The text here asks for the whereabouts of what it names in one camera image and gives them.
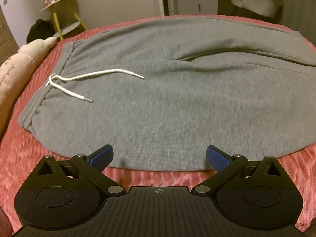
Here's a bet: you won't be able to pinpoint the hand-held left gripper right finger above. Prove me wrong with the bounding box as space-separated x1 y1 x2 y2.
191 145 287 195

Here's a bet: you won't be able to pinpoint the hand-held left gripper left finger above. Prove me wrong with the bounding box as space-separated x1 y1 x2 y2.
32 145 125 196

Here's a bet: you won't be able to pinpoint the grey pants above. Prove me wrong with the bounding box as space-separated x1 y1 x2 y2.
18 17 316 172

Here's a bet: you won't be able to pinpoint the pink ribbed blanket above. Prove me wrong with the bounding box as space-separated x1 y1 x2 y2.
0 14 316 232

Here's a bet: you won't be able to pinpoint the pale pink plush pillow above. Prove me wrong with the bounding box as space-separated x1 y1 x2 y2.
0 37 58 135

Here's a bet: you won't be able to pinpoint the dark cloth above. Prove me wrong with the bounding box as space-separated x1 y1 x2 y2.
26 19 57 44

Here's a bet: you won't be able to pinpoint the yellow side table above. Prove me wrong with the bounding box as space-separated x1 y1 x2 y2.
38 0 87 41

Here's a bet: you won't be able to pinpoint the wooden door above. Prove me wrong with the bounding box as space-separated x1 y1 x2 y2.
0 7 20 63

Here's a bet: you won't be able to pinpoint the white chair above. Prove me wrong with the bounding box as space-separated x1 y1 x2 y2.
231 0 285 18

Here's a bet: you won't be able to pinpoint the white drawstring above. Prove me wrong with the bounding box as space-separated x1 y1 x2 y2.
46 69 145 103

